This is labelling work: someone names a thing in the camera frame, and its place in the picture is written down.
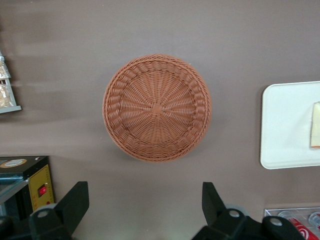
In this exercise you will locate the clear packed pastry bag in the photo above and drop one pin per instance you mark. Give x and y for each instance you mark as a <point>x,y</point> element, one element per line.
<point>6,96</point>
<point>3,71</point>

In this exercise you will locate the triangular sandwich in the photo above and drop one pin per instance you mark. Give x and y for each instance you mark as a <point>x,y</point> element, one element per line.
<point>316,125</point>

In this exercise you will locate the red cola bottle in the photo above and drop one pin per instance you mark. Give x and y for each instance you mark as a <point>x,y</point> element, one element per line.
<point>302,231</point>

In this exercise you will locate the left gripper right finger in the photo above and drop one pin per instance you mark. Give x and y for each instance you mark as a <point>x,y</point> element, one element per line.
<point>220,217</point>

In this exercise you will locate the clear acrylic bottle rack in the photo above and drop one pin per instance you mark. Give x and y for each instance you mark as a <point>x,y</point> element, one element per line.
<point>272,212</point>

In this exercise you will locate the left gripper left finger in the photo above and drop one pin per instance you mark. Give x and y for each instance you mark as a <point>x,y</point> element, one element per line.
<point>67,210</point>

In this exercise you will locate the beige plastic tray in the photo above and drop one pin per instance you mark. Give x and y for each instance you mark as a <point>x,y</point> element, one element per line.
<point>285,125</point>

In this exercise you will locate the brown round wicker basket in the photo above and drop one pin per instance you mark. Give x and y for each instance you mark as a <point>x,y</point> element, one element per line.
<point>157,110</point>

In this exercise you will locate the black sealing machine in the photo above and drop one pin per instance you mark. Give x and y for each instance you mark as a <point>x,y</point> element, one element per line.
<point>40,180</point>

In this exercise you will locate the grey snack display rack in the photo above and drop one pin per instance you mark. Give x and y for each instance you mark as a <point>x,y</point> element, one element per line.
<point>12,109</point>

